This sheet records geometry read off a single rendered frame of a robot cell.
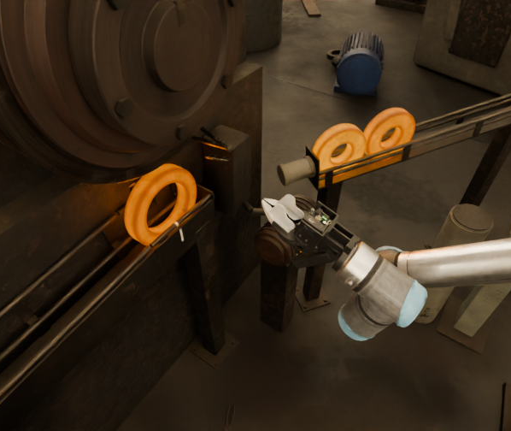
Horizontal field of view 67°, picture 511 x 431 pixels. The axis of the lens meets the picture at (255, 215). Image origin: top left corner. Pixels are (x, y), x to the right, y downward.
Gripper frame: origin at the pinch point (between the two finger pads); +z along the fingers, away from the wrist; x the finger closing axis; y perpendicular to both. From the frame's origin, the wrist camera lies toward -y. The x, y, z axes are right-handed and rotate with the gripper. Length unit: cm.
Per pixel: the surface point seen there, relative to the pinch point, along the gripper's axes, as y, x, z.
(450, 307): -56, -59, -68
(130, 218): -1.7, 21.8, 18.1
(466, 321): -48, -50, -72
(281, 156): -89, -105, 34
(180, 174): 1.5, 8.3, 17.6
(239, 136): 0.4, -11.7, 16.7
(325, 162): -5.6, -28.4, -2.2
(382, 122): 5.7, -41.1, -7.8
